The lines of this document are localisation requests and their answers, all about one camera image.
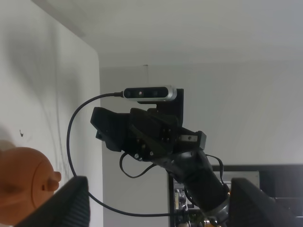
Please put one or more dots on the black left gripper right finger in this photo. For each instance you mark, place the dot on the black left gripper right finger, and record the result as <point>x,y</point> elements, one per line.
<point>250,207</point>

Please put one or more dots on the dark monitor in background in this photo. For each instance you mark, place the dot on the dark monitor in background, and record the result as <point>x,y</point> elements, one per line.
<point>284,183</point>

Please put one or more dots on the brown clay teapot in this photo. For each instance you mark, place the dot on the brown clay teapot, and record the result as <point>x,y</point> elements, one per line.
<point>27,181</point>

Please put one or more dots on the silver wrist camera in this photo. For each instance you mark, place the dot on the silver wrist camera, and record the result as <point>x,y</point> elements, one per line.
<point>157,94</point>

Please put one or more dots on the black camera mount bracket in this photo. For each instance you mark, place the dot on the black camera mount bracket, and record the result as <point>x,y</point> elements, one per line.
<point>171,108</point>

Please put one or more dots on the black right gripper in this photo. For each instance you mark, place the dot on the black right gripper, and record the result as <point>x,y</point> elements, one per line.
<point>147,135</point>

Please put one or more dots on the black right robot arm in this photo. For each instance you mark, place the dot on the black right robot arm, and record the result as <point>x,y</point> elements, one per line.
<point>194,171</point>

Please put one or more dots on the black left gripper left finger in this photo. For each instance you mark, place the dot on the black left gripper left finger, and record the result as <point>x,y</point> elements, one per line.
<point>68,207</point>

